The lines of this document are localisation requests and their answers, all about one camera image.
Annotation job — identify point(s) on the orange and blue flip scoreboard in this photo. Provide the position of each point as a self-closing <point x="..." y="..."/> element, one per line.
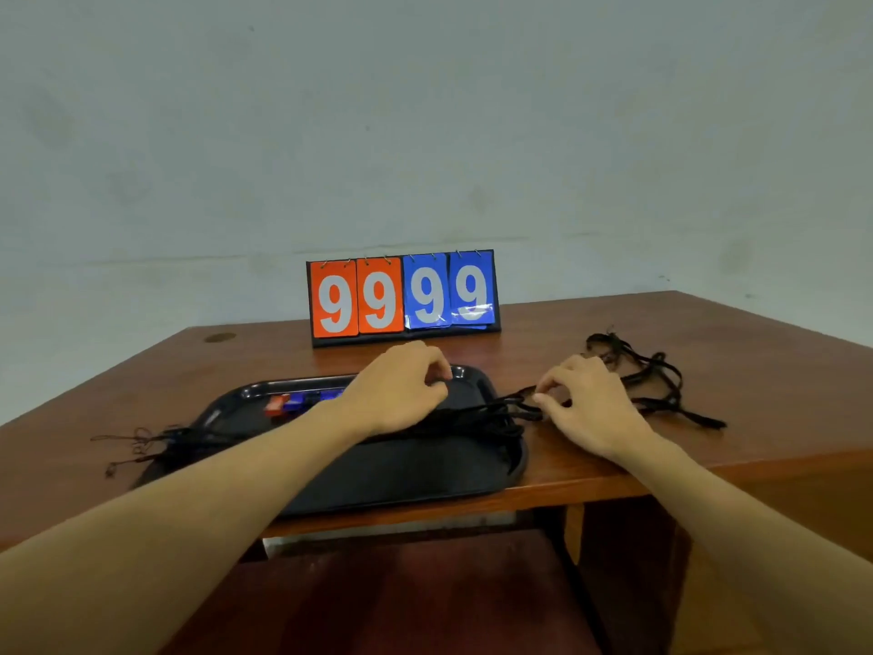
<point x="402" y="296"/>

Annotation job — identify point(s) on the pull-out wooden desk shelf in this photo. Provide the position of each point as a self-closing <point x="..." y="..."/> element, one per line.
<point x="409" y="593"/>

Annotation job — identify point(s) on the brown wooden desk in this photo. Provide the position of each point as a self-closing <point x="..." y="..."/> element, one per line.
<point x="750" y="375"/>

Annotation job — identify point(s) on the black plastic tray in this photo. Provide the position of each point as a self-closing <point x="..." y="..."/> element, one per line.
<point x="409" y="477"/>

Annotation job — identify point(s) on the person's right forearm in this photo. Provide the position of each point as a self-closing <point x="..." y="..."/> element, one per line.
<point x="750" y="538"/>

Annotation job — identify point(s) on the person's left forearm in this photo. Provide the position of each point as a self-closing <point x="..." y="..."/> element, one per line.
<point x="170" y="538"/>

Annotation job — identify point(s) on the person's right hand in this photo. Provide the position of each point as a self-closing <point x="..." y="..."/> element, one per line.
<point x="600" y="409"/>

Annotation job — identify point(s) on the pile of black laces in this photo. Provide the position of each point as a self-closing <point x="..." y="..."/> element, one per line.
<point x="491" y="429"/>

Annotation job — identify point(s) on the person's left hand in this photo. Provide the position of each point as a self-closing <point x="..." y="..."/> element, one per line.
<point x="395" y="395"/>

